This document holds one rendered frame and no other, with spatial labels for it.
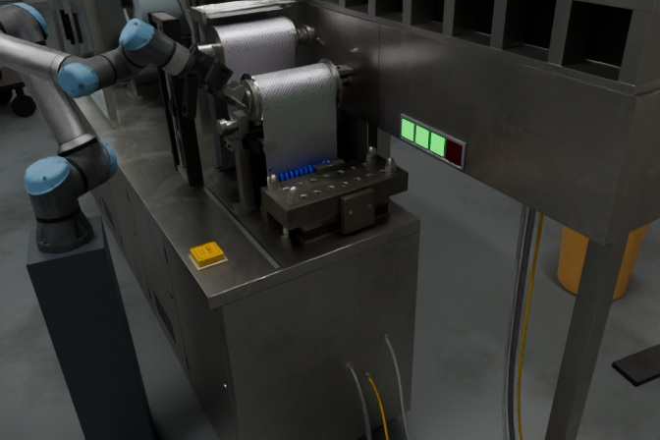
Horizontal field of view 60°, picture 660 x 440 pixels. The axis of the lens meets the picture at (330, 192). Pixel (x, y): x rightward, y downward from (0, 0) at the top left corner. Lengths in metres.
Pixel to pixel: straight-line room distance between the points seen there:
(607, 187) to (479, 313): 1.70
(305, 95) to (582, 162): 0.78
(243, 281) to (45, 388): 1.42
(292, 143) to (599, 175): 0.85
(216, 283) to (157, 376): 1.16
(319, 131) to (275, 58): 0.29
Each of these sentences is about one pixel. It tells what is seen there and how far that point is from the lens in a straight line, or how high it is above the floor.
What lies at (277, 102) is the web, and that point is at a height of 1.25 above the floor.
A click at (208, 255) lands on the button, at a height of 0.92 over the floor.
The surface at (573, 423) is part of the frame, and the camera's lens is 1.82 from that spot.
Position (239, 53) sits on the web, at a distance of 1.78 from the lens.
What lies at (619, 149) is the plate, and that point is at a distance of 1.15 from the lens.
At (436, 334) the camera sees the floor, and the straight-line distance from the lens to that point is 2.66.
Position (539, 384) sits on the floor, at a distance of 2.54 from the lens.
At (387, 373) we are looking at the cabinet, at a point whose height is 0.34.
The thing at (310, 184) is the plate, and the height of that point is 1.03.
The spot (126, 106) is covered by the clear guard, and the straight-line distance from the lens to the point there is 2.56.
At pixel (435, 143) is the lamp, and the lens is 1.48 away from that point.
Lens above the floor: 1.77
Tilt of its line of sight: 28 degrees down
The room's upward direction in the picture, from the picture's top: 2 degrees counter-clockwise
